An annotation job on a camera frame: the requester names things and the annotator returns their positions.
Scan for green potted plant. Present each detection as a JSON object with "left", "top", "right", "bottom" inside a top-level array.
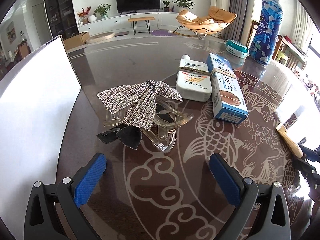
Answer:
[{"left": 94, "top": 3, "right": 111, "bottom": 18}]

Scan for wooden bench black legs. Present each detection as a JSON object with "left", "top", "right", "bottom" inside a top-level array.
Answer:
[{"left": 127, "top": 16, "right": 156, "bottom": 35}]

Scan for white ointment box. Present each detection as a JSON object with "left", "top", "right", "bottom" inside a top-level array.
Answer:
[{"left": 176, "top": 54, "right": 212, "bottom": 102}]

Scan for red flower vase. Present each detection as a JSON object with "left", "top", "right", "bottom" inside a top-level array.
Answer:
[{"left": 77, "top": 7, "right": 91, "bottom": 24}]

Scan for brown cardboard box on floor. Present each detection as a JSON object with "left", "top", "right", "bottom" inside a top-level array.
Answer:
[{"left": 64, "top": 31, "right": 90, "bottom": 50}]

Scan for round wooden floor cushion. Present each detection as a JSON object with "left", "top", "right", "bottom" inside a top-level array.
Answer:
[{"left": 86, "top": 32, "right": 115, "bottom": 44}]

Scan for white cardboard storage box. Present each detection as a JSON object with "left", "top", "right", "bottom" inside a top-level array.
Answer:
[{"left": 1, "top": 37, "right": 81, "bottom": 239}]

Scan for wooden dining chair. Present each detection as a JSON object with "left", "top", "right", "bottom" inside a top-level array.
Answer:
[{"left": 272, "top": 35, "right": 307, "bottom": 70}]

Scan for teal white round container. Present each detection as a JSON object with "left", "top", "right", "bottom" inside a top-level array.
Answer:
[{"left": 225, "top": 39, "right": 248, "bottom": 59}]

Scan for white tv cabinet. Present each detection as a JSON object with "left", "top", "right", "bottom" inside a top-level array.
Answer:
[{"left": 78, "top": 11, "right": 180, "bottom": 36}]

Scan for blue white medicine box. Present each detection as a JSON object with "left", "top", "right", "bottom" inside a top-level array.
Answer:
[{"left": 207, "top": 53, "right": 248, "bottom": 124}]

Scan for small potted plant right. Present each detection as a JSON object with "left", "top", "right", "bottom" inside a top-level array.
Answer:
[{"left": 162, "top": 1, "right": 170, "bottom": 12}]

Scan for black flat screen television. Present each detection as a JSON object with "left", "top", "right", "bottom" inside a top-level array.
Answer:
[{"left": 116, "top": 0, "right": 161, "bottom": 14}]

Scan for orange lounge chair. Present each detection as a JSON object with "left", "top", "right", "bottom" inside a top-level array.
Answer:
[{"left": 172, "top": 6, "right": 238, "bottom": 38}]

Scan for gold silver cosmetic tube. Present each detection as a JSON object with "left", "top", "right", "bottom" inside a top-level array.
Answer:
[{"left": 276, "top": 124, "right": 303, "bottom": 159}]

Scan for tall blue patterned bottle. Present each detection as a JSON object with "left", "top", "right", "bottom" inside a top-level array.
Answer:
[{"left": 249, "top": 0, "right": 283, "bottom": 66}]

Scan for grey curtain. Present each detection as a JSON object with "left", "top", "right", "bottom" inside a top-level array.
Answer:
[{"left": 225, "top": 0, "right": 254, "bottom": 45}]

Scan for rhinestone bow hair clip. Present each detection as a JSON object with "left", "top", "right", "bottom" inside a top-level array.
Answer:
[{"left": 97, "top": 80, "right": 194, "bottom": 153}]

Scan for dark glass display cabinet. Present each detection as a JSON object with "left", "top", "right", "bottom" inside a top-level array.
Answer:
[{"left": 44, "top": 0, "right": 79, "bottom": 40}]

